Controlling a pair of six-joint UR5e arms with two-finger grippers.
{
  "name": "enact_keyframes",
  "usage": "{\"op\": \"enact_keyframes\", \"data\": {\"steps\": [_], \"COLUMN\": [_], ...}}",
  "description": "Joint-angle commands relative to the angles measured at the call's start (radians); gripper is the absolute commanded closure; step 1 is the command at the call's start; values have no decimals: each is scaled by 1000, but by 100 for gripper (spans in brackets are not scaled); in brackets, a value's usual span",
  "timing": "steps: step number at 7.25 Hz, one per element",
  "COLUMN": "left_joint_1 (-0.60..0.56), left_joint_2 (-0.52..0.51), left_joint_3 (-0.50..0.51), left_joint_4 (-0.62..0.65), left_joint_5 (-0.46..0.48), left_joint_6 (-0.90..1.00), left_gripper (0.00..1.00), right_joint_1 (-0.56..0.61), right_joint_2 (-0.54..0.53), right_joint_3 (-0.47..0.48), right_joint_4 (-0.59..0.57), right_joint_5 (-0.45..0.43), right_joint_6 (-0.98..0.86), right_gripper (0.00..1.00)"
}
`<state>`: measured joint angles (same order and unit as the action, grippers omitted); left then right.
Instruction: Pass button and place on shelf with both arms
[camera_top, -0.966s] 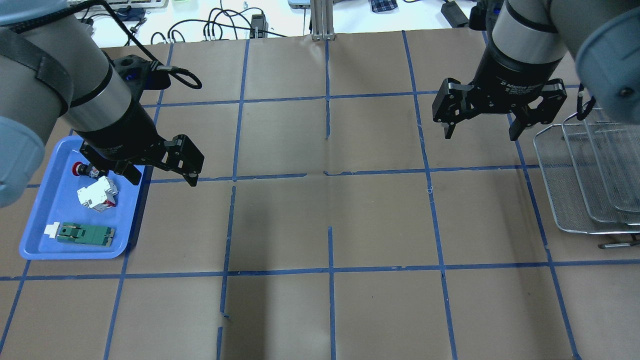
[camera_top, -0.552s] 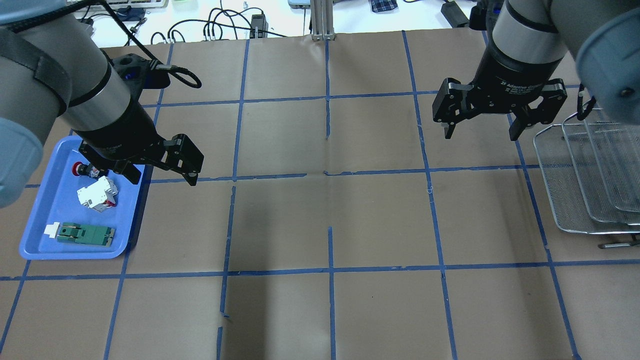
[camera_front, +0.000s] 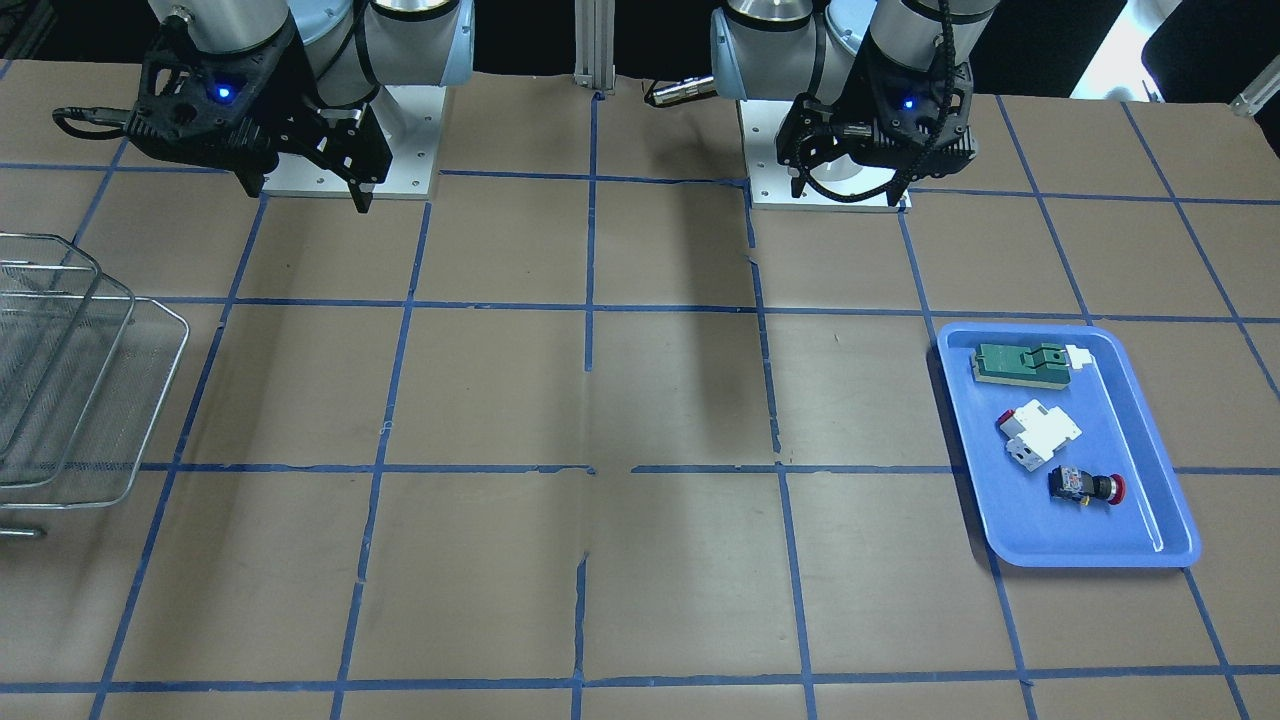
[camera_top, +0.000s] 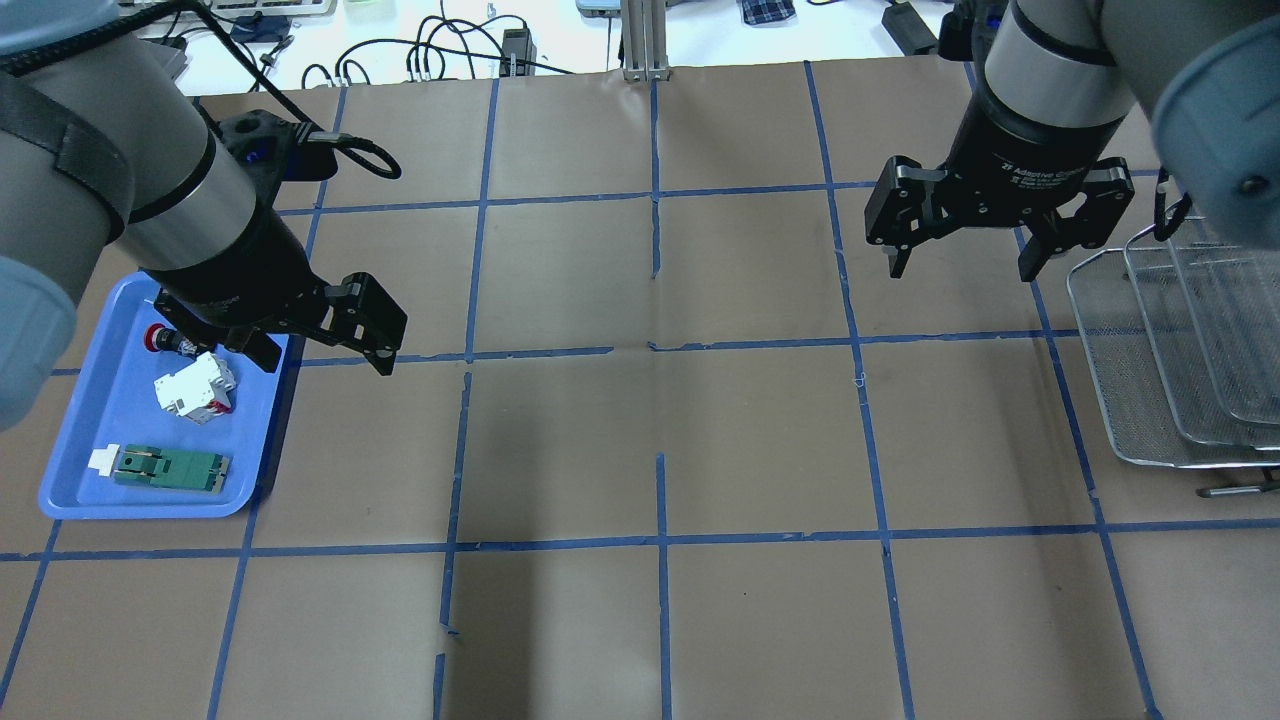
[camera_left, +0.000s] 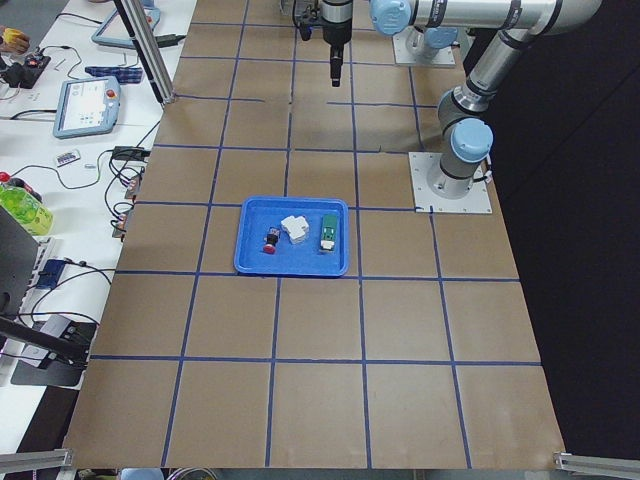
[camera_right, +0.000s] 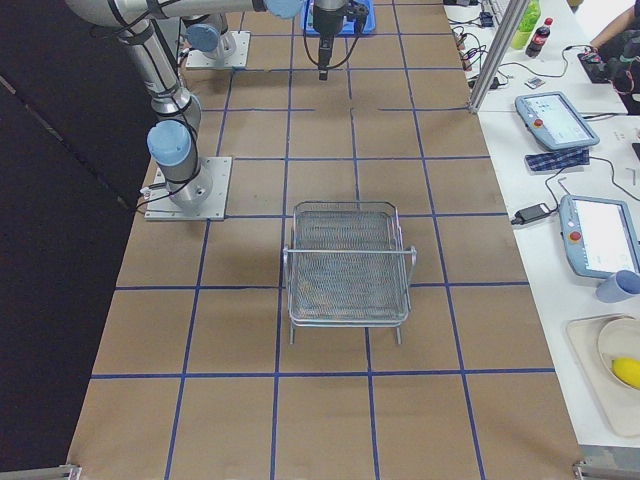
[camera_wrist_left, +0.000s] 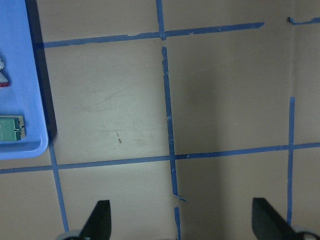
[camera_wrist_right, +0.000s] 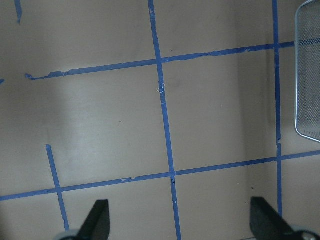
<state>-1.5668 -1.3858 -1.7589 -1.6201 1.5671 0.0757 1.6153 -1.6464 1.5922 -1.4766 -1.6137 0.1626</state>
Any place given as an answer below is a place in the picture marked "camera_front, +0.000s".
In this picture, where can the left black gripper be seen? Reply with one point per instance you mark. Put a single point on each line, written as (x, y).
(845, 112)

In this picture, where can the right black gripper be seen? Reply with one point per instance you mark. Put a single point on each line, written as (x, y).
(297, 87)

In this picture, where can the red emergency stop button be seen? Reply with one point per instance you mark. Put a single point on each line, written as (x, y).
(1074, 484)

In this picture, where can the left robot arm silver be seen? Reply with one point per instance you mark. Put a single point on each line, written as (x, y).
(776, 50)

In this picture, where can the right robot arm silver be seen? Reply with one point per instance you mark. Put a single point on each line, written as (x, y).
(320, 99)

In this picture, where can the green circuit board module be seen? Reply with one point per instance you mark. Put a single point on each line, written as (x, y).
(1047, 365)

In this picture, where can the white circuit breaker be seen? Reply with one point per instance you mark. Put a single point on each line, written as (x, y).
(1035, 433)

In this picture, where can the blue plastic tray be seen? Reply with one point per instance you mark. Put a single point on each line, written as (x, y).
(1152, 528)

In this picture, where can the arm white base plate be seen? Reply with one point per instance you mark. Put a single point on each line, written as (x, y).
(412, 119)
(771, 183)

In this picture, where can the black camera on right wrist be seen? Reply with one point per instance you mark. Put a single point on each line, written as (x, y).
(195, 108)

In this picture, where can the silver cable connector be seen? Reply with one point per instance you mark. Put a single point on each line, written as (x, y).
(680, 93)

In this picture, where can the aluminium frame post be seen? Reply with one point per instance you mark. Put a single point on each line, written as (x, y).
(594, 33)

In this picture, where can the wire mesh shelf rack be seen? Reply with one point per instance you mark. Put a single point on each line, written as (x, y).
(86, 366)

